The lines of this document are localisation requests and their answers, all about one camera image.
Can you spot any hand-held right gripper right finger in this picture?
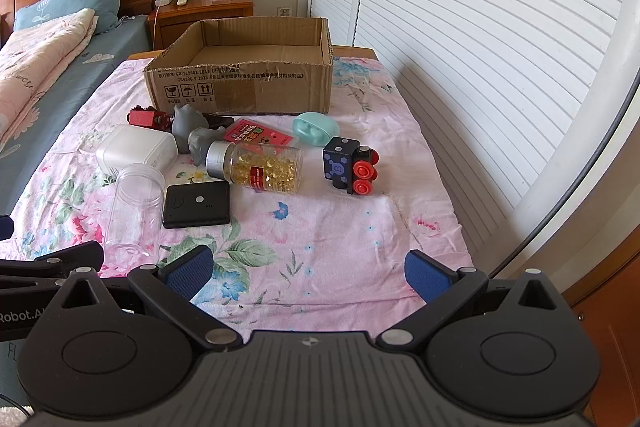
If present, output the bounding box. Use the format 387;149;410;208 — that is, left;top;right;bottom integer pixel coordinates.
377;249;571;353

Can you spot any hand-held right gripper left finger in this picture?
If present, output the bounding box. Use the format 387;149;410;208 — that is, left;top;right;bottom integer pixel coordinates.
47;245;240;350

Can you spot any black device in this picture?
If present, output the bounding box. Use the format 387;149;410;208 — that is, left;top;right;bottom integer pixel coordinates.
161;180;232;229

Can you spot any clear plastic jar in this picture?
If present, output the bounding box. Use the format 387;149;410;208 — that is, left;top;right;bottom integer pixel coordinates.
102;163;167;258

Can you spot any yellow capsule bottle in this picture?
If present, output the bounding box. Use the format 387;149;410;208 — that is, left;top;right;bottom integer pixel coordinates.
206;140;304;192

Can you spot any white plastic box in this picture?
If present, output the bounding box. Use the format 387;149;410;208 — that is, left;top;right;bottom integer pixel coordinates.
95;124;179;175

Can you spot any dark blue toy train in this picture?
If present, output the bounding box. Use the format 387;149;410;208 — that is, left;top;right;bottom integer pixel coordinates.
322;137;381;196

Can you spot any red toy train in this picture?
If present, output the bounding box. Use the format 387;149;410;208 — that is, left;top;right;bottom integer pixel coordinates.
127;105;173;131

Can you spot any teal earbud case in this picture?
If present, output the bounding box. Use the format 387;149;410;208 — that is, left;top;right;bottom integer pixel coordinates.
292;112;341;148

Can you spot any brown cardboard box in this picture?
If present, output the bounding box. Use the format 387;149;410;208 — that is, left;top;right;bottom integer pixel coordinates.
143;18;334;115

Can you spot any pink floral tablecloth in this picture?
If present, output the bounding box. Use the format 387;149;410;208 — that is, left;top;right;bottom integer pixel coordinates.
0;56;476;335

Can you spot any grey shark toy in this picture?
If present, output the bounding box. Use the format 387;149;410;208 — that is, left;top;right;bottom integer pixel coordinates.
171;103;226;168

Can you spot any red card box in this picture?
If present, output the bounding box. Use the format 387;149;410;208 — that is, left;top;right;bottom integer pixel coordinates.
221;118;296;151

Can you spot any dark brown object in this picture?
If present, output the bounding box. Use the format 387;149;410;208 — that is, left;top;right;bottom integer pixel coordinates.
202;112;236;132

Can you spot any pink floral quilt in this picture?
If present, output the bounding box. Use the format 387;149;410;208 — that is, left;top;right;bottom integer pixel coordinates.
0;8;98;148

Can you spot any blue bedsheet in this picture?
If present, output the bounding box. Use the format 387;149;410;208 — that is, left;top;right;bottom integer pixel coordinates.
0;14;151;208

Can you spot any wooden table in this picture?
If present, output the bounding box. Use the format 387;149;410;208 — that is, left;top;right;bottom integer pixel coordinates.
127;46;378;60

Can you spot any wooden nightstand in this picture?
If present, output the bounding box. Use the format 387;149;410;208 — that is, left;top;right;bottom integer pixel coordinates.
147;0;255;50

